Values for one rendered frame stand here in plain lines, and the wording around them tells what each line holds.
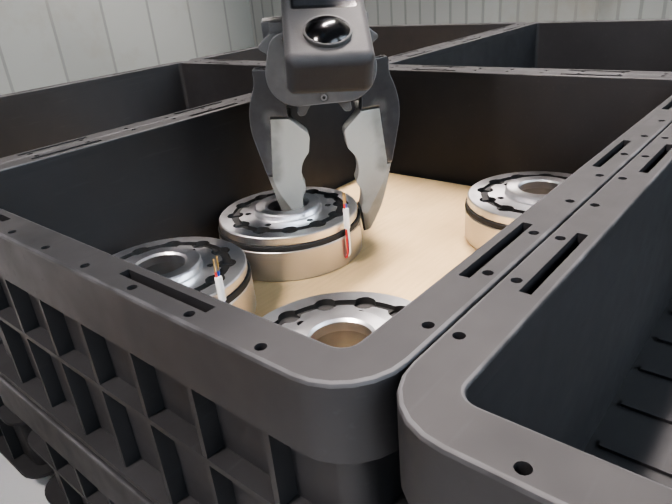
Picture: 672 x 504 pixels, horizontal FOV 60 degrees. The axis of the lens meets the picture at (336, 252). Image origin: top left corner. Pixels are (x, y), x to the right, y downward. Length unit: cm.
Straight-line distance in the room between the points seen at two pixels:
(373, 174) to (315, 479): 27
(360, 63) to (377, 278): 14
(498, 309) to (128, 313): 11
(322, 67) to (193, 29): 269
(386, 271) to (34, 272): 23
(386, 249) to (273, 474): 27
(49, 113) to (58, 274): 50
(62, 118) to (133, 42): 208
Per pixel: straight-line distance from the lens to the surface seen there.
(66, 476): 40
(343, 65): 31
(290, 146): 40
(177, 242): 40
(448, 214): 48
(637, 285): 28
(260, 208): 42
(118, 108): 75
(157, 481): 27
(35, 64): 258
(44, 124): 71
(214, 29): 307
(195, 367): 17
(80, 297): 22
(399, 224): 46
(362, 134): 40
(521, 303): 16
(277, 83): 39
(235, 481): 20
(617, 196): 24
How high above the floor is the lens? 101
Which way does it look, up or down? 25 degrees down
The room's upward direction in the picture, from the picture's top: 5 degrees counter-clockwise
